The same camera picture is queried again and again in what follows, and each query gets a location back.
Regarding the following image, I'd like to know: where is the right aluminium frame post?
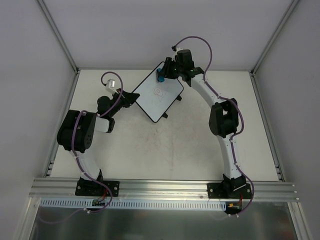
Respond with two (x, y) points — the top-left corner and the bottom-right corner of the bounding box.
(250, 0), (300, 76)

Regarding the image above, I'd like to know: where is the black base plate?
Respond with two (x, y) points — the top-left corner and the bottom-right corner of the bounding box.
(206, 182), (252, 200)
(75, 178), (120, 197)

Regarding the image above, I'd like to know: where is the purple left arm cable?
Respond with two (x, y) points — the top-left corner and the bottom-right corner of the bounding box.
(71, 71), (123, 214)

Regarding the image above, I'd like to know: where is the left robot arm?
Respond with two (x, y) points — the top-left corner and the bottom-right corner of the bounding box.
(57, 89), (140, 195)

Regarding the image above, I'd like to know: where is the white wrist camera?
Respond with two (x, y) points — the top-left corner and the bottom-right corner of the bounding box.
(171, 45), (183, 61)
(105, 79), (118, 95)

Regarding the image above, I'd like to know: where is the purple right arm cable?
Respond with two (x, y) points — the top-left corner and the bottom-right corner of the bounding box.
(172, 36), (255, 218)

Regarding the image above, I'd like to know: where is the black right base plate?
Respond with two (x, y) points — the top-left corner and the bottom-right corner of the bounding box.
(206, 182), (252, 200)

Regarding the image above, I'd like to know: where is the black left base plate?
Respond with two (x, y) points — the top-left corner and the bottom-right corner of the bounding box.
(75, 178), (120, 197)

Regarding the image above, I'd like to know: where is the white whiteboard black frame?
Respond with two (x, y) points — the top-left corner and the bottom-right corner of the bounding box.
(132, 61), (184, 123)

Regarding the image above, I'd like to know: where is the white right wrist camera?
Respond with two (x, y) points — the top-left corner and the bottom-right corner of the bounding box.
(171, 45), (183, 61)

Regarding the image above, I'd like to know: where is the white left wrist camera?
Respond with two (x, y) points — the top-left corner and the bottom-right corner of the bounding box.
(105, 79), (118, 95)

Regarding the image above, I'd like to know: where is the white slotted cable duct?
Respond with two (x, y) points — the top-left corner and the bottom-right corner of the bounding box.
(39, 198), (227, 211)

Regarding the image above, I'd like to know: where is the aluminium mounting rail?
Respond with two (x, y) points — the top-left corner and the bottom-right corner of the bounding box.
(28, 177), (300, 202)

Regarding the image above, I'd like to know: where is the left aluminium frame post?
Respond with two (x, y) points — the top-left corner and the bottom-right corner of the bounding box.
(35, 0), (79, 74)

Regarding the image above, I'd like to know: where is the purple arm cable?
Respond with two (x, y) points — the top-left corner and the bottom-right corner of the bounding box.
(172, 36), (255, 218)
(71, 71), (123, 214)

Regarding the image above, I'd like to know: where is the blue whiteboard eraser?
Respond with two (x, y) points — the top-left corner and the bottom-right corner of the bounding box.
(156, 68), (165, 83)

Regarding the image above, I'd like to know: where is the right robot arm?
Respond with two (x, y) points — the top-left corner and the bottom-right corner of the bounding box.
(156, 47), (246, 198)

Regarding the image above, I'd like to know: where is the whiteboard wire stand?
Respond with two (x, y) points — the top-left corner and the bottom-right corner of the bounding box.
(161, 94), (182, 119)

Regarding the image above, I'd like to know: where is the aluminium frame post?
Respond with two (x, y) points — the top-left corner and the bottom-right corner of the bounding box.
(35, 0), (79, 74)
(250, 0), (300, 76)

